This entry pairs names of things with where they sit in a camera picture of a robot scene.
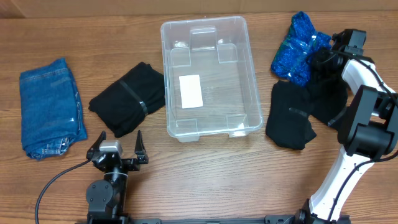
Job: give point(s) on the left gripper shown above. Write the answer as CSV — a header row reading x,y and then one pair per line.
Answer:
x,y
134,165

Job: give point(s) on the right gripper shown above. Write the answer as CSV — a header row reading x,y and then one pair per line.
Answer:
x,y
316,54

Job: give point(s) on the blue sparkly garment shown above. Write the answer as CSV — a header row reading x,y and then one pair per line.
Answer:
x,y
294,56

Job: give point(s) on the black garment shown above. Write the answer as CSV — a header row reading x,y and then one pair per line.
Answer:
x,y
287,124
124,105
329,98

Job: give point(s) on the blue denim jeans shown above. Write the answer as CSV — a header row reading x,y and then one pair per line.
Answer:
x,y
51,111

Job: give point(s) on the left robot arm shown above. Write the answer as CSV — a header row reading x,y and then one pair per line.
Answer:
x,y
106,197

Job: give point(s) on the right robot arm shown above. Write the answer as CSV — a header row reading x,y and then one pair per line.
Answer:
x,y
367,135

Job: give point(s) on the white label in bin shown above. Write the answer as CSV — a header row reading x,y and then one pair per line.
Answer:
x,y
190,90

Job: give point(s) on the clear plastic storage bin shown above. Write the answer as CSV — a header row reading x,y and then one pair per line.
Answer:
x,y
218,50

